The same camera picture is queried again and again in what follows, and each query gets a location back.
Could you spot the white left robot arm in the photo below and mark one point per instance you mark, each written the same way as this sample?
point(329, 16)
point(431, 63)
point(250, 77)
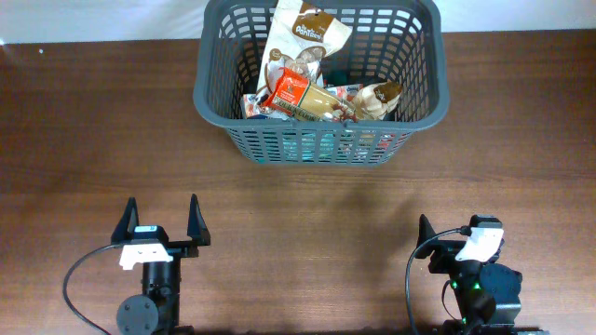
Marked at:
point(156, 310)

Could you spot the mushroom pouch beige brown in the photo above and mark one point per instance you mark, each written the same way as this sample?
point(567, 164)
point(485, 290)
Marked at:
point(300, 37)

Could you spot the teal wet wipes pack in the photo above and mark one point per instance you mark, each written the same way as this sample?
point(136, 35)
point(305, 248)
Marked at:
point(311, 148)

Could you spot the coconut pouch beige brown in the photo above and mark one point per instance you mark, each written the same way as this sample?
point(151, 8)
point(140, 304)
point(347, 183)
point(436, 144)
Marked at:
point(375, 101)

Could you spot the Kleenex tissue multipack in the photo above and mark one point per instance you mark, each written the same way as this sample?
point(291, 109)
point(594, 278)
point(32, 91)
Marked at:
point(251, 109)

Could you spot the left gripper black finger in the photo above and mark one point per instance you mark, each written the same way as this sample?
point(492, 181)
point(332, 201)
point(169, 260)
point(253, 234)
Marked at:
point(197, 229)
point(124, 230)

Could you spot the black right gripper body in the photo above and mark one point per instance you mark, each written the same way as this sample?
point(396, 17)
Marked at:
point(442, 251)

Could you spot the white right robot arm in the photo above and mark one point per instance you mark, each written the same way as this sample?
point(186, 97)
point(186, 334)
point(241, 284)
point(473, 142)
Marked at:
point(487, 293)

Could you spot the San Remo spaghetti pack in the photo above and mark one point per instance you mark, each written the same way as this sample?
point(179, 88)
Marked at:
point(298, 97)

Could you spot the grey plastic basket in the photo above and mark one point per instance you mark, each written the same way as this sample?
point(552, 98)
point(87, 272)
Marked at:
point(399, 41)

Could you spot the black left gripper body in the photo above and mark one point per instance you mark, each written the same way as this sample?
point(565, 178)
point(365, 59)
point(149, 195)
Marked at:
point(184, 248)

